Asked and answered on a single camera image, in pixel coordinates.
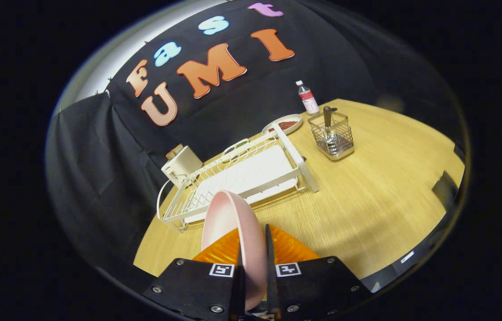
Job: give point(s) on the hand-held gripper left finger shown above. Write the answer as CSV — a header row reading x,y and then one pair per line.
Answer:
x,y
238,290

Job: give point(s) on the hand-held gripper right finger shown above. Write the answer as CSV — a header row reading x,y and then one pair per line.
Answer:
x,y
271,285

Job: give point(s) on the pink plate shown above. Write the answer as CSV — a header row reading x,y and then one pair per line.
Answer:
x,y
233,218

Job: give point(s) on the white divided bean dish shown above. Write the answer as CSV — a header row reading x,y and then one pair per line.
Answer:
x,y
233,147

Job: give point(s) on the white round food plate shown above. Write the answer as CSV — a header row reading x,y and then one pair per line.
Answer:
x,y
295,119

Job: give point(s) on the white toaster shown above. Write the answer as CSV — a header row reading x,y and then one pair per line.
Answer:
x,y
184,162

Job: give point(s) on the toasted bread slice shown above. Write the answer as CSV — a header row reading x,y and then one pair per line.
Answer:
x,y
174,151

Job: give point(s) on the red food pieces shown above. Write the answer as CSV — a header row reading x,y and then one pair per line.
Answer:
x,y
284,125

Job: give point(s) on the black backdrop cloth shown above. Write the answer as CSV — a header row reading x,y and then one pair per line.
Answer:
x,y
242,102

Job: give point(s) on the clear bottle red label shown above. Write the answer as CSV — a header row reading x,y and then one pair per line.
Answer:
x,y
308,100

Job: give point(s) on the black table edge clamp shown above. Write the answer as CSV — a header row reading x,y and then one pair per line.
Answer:
x,y
444,189

